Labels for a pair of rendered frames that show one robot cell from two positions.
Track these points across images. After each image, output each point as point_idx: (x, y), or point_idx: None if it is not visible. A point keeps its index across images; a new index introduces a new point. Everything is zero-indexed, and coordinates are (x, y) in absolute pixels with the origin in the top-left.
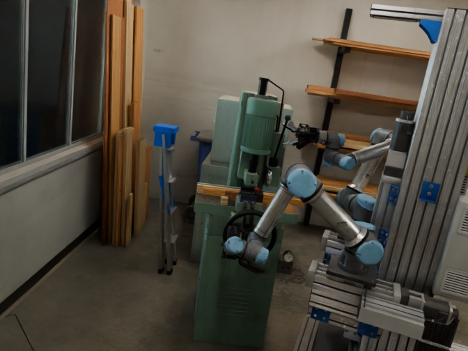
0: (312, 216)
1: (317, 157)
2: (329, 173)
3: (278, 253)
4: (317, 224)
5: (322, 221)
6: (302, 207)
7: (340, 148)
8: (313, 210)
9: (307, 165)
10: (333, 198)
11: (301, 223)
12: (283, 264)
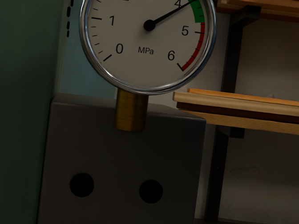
0: (224, 201)
1: (228, 53)
2: (258, 94)
3: (45, 42)
4: (237, 219)
5: (248, 211)
6: (200, 178)
7: (289, 0)
8: (227, 185)
9: (206, 75)
10: (270, 154)
11: (199, 218)
12: (88, 147)
